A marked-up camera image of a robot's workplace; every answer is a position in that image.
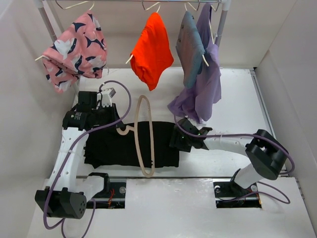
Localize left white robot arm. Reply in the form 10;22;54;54
35;88;119;219

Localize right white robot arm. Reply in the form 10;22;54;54
170;118;294;195

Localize wooden hanger under orange shorts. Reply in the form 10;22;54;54
125;0;160;64

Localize wooden hanger under pink shorts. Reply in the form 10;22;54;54
34;0;96;61

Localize wooden hanger under lilac shirt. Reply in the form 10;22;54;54
209;0;221;46

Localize wooden hanger under blue shorts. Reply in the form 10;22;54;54
184;0;209;67

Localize lilac purple shirt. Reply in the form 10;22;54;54
167;3;221;123

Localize pink bird-print shorts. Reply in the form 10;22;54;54
41;10;107;93

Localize orange shorts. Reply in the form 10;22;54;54
130;12;174;91

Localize blue-grey shorts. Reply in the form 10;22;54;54
176;11;205;89

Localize grey metal clothes rack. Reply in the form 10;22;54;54
34;0;232;46

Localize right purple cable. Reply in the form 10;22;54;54
173;114;295;204

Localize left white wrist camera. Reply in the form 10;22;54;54
97;88;116;108

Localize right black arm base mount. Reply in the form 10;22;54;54
213;181;262;208

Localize aluminium rail front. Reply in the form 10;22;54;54
76;176;235;180

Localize aluminium rail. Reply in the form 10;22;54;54
76;176;235;180
250;69;290;177

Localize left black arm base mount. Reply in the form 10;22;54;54
75;177;126;209

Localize aluminium rail right side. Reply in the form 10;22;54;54
250;69;290;177

